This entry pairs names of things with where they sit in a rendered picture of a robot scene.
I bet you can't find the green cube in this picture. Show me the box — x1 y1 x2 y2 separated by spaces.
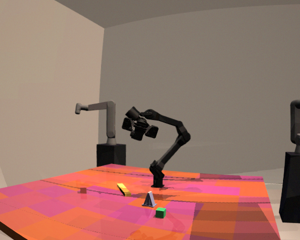
155 207 166 219

